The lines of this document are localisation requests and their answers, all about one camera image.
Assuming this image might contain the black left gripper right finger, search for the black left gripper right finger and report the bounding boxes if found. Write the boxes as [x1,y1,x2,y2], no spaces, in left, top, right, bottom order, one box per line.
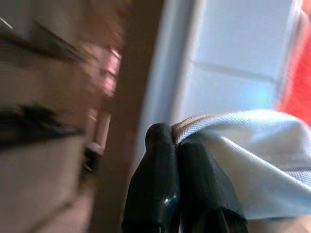
[176,138,249,233]

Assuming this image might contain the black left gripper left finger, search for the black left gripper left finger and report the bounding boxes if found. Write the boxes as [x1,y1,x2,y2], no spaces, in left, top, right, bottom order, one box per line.
[122,122,181,233]

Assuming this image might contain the light blue cloth garment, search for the light blue cloth garment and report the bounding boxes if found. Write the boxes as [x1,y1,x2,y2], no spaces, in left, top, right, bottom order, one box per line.
[171,109,311,221]

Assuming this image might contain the white door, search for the white door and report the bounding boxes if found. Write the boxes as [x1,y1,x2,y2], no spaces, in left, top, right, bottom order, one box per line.
[139,0,304,156]

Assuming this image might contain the red cloth item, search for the red cloth item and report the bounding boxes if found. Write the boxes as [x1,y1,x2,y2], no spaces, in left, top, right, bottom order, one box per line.
[275,0,311,126]

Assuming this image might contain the brown wooden door frame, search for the brown wooden door frame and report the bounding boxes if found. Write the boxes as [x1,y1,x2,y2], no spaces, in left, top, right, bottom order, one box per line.
[93,0,166,233]

